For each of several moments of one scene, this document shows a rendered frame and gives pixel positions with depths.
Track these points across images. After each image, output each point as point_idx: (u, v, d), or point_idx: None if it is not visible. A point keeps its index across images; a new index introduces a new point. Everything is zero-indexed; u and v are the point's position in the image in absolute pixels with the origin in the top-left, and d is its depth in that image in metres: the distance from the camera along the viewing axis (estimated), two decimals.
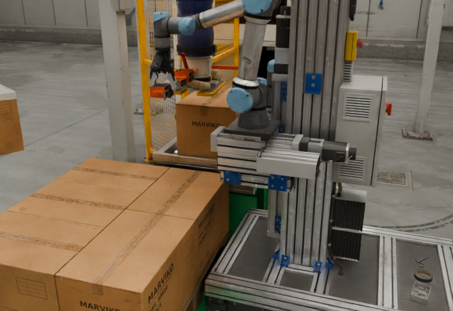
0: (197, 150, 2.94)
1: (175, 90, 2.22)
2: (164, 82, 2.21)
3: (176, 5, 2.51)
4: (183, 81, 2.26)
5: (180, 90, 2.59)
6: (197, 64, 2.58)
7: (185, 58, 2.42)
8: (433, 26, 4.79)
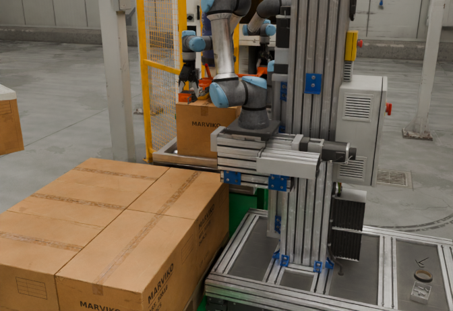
0: (197, 150, 2.94)
1: (199, 96, 2.61)
2: (189, 89, 2.60)
3: (202, 22, 2.90)
4: (206, 88, 2.65)
5: (204, 96, 2.98)
6: None
7: (209, 68, 2.80)
8: (433, 26, 4.79)
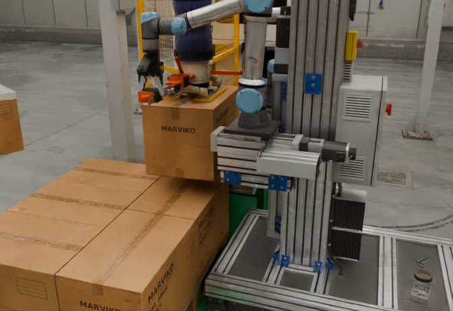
0: (168, 160, 2.45)
1: (166, 95, 2.13)
2: (154, 87, 2.12)
3: (174, 8, 2.42)
4: (176, 86, 2.17)
5: (177, 96, 2.49)
6: (194, 69, 2.48)
7: (180, 63, 2.33)
8: (433, 26, 4.79)
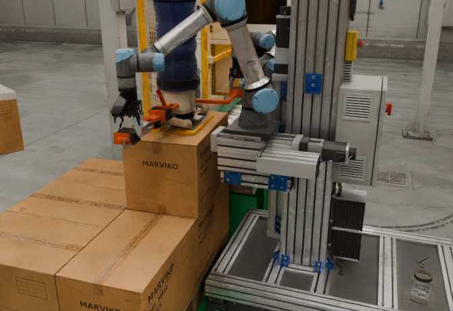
0: (150, 196, 2.32)
1: (145, 133, 1.99)
2: (133, 125, 1.98)
3: (156, 35, 2.28)
4: (156, 123, 2.03)
5: (160, 127, 2.36)
6: (178, 98, 2.35)
7: (162, 95, 2.19)
8: (433, 26, 4.79)
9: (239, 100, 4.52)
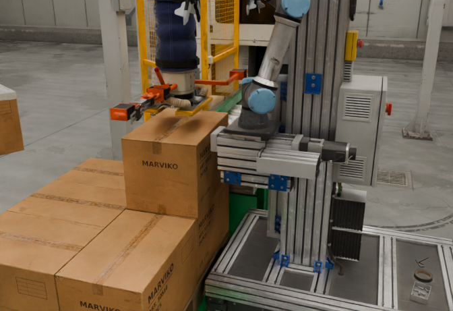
0: (150, 196, 2.32)
1: (143, 110, 1.96)
2: (130, 102, 1.96)
3: (154, 14, 2.25)
4: (150, 100, 2.01)
5: (158, 108, 2.33)
6: (176, 79, 2.32)
7: (160, 73, 2.16)
8: (433, 26, 4.79)
9: (239, 100, 4.52)
